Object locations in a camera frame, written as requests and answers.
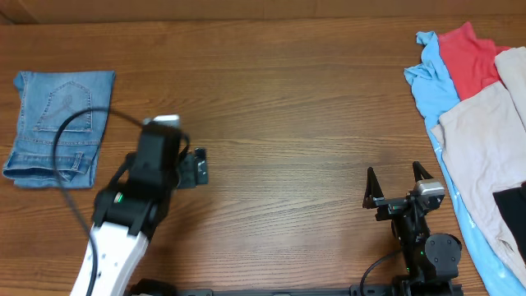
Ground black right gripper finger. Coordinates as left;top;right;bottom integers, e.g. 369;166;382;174
362;167;385;208
412;161;433;183

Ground blue denim jeans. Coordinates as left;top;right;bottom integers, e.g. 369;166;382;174
2;71;115;189

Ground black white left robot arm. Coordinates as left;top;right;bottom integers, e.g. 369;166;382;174
72;115;209;295

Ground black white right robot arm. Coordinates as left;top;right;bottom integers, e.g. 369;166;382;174
356;161;464;296

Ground pale pink garment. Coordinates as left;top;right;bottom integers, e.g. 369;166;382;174
431;47;525;283

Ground light blue t-shirt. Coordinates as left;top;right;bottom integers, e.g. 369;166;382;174
404;31;525;296

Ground black garment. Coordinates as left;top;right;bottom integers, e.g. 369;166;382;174
493;184;525;258

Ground red t-shirt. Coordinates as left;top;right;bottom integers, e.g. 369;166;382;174
438;21;510;101

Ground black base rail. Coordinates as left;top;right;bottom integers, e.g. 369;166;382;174
131;279;464;296

